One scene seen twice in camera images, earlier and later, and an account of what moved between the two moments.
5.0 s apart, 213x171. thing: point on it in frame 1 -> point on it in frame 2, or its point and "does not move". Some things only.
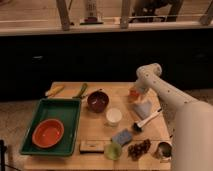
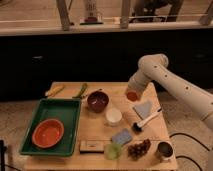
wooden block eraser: [91, 147] does not move
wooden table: [117, 130] does not move
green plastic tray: [64, 110] does not move
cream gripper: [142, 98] -> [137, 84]
